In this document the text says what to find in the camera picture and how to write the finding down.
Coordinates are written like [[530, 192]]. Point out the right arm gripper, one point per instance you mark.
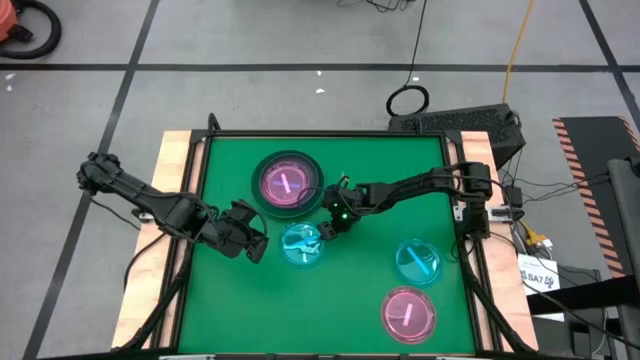
[[342, 207]]

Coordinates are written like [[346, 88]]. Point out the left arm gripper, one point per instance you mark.
[[235, 227]]

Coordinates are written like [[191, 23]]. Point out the dark grey plastic plate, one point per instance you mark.
[[314, 175]]

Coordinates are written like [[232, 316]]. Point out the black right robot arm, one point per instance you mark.
[[410, 190]]

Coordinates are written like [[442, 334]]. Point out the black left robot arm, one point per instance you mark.
[[150, 202]]

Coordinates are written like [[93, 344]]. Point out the dark green plastic plate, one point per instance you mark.
[[254, 184]]

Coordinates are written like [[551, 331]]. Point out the wooden table side board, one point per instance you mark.
[[500, 300], [170, 155]]

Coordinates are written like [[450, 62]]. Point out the black power adapter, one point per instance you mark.
[[512, 196]]

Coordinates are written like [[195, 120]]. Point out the white SA7 label card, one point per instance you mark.
[[537, 275]]

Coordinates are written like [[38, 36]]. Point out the black shelf bar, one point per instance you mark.
[[590, 295]]

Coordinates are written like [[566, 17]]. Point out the black hazard-striped floor mat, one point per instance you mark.
[[595, 150]]

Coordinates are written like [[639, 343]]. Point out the orange-red vacuum cleaner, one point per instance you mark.
[[7, 22]]

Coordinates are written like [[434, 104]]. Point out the black table frame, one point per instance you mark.
[[325, 133]]

